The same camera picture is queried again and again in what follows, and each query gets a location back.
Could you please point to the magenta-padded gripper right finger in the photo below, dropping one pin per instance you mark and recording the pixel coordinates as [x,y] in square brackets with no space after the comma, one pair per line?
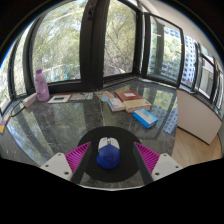
[165,165]

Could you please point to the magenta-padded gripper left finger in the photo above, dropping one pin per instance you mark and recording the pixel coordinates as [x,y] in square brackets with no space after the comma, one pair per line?
[58,165]

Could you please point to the blue and white computer mouse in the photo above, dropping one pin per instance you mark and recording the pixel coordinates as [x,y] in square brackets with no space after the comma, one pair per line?
[108,155]

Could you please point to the blue and white box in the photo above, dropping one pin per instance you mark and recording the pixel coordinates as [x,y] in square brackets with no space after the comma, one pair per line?
[145,118]

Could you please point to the cream book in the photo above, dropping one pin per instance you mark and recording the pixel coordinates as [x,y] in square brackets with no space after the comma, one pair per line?
[138,105]

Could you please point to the white booklet with dark picture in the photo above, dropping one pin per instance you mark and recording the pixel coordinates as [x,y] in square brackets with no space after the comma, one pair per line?
[60,98]

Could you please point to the white and orange carton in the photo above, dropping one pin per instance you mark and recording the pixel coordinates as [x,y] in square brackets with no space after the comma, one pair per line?
[29,100]

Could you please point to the pale printed paper sheet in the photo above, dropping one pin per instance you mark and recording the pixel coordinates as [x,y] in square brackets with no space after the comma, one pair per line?
[81,96]

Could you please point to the red hardcover book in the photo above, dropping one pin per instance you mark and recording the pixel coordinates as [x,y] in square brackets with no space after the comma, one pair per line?
[128,95]

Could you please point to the purple detergent bottle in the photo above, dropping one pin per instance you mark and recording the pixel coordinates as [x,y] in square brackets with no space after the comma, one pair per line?
[42,86]

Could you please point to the teal booklet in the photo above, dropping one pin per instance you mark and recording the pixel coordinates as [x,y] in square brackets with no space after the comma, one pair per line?
[105,96]

